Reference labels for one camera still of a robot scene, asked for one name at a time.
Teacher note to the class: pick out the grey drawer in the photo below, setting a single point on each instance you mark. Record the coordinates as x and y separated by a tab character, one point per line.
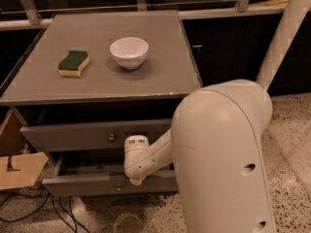
81	179
92	136

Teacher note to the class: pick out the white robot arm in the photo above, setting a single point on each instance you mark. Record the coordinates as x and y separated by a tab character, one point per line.
214	144

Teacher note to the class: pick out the grey top drawer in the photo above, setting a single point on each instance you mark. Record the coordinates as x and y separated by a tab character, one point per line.
92	136

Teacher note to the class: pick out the grey drawer cabinet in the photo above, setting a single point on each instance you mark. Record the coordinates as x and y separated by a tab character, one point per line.
105	91

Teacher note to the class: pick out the round floor drain cover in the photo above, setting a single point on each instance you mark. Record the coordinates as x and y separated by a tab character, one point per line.
129	224

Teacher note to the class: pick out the white ceramic bowl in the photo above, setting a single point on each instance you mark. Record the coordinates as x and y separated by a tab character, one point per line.
129	52

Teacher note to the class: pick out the wooden box left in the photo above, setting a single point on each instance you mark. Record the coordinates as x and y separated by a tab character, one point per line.
17	169

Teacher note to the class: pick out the green yellow sponge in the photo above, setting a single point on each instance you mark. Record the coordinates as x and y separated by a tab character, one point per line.
73	64

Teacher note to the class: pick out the white diagonal pole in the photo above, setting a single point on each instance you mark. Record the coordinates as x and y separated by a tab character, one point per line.
288	26

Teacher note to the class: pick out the dark wall cabinet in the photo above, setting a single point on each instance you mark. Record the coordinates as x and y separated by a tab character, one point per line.
231	48

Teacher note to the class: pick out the metal railing frame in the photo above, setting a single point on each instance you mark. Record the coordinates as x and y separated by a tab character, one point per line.
34	14

